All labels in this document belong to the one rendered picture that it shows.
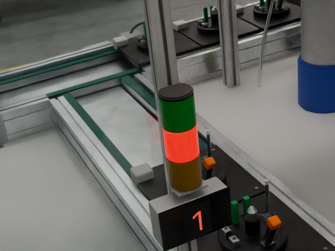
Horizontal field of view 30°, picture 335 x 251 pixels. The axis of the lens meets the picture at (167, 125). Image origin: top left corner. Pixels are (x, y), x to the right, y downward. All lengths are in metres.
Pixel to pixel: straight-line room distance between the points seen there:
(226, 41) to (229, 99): 0.19
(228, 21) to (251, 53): 0.25
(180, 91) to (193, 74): 1.29
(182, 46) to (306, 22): 0.53
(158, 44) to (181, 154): 0.16
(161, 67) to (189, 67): 1.27
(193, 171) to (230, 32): 1.18
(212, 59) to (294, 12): 0.43
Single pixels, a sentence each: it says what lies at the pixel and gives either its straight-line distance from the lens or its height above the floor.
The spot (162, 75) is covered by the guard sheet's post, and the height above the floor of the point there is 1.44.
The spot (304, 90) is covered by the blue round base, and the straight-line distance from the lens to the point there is 1.94.
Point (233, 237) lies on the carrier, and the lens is 1.24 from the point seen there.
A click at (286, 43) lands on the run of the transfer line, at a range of 2.33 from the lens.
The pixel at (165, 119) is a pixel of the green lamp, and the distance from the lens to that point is 0.88.
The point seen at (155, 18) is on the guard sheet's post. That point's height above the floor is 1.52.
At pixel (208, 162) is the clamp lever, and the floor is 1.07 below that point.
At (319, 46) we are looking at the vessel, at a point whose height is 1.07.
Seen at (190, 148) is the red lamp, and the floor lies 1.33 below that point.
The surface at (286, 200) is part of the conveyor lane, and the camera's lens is 1.41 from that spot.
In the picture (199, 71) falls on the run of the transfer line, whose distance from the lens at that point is 2.17.
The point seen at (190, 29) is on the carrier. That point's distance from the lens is 2.36.
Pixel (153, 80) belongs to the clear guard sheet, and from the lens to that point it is 0.89.
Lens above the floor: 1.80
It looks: 29 degrees down
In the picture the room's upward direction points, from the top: 7 degrees counter-clockwise
